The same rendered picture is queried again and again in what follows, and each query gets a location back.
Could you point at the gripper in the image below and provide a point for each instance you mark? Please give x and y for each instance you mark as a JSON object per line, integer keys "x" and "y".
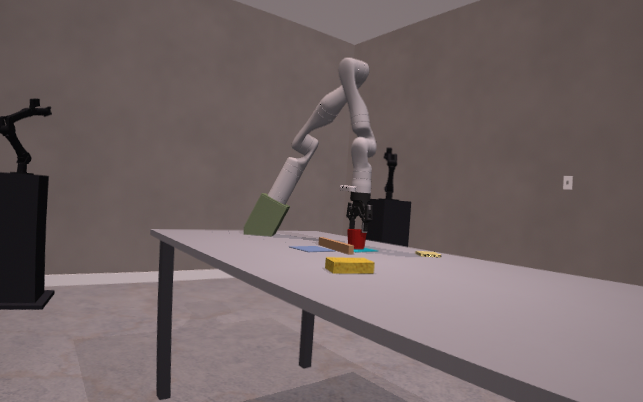
{"x": 360, "y": 199}

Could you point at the red cup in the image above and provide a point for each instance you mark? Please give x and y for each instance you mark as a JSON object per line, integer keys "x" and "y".
{"x": 357, "y": 240}

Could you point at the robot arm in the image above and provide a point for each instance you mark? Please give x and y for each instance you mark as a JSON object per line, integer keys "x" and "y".
{"x": 363, "y": 150}

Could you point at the cyan pad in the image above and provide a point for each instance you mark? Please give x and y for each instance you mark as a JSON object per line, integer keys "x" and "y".
{"x": 372, "y": 250}

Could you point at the blue pad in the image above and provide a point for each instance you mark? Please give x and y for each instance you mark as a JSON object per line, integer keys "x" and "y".
{"x": 311, "y": 249}

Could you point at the black stand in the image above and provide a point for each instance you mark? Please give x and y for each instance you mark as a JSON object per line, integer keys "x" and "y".
{"x": 17, "y": 240}
{"x": 390, "y": 223}

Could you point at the thick yellow sponge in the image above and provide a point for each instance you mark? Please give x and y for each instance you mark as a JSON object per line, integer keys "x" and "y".
{"x": 349, "y": 266}

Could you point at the flat pale yellow sponge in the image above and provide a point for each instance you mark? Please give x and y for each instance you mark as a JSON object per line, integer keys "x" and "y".
{"x": 428, "y": 254}

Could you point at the grey table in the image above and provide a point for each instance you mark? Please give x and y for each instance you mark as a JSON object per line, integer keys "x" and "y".
{"x": 466, "y": 312}

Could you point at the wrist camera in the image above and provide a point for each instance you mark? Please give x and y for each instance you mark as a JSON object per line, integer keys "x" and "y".
{"x": 346, "y": 187}

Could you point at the brown wooden rail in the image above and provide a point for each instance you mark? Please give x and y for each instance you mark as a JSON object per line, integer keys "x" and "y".
{"x": 336, "y": 245}

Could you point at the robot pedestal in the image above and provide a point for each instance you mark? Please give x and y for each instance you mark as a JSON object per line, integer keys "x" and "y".
{"x": 265, "y": 217}

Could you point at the white wall socket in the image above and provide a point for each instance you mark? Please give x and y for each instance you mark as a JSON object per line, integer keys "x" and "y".
{"x": 567, "y": 183}

